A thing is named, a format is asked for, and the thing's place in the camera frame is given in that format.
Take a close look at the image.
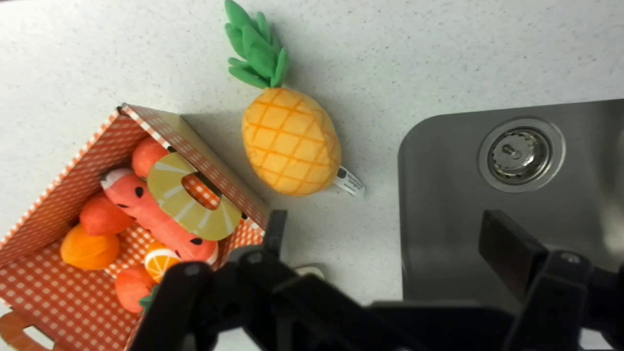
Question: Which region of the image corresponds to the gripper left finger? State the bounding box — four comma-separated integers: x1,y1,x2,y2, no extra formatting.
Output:
129,210,373,351

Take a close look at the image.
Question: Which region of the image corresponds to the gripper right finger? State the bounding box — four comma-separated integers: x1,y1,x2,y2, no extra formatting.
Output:
479,210,624,351

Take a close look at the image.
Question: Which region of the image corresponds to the orange slice plush toy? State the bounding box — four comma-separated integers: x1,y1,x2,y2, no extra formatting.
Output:
144,242,182,284

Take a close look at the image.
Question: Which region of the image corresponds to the red-orange plush with green leaf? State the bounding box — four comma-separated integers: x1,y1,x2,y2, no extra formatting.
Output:
115,264,160,314

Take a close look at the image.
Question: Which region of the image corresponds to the watermelon slice plush toy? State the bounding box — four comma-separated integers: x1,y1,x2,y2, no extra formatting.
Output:
100,168,219,265

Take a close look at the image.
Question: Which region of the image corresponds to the red-orange round plush toy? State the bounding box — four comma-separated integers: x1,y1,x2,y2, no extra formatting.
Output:
79,194,135,236
131,137,169,179

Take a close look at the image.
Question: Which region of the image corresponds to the orange round plush toy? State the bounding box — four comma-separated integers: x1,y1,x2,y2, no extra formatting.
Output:
60,224,120,272

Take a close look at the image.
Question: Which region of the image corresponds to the orange checkered basket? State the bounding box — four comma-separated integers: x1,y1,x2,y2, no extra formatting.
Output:
0,102,270,351

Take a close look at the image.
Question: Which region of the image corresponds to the small white object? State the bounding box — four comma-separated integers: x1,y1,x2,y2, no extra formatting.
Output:
294,264,326,281

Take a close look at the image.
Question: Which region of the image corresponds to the stainless steel sink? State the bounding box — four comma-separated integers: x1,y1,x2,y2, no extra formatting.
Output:
397,99,624,351

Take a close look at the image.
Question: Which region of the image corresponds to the sink drain strainer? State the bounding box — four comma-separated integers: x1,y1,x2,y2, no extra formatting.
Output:
477,117,566,194

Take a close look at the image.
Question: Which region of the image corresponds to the pineapple ring plush toy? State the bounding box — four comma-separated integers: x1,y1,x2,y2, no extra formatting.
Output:
147,153,243,241

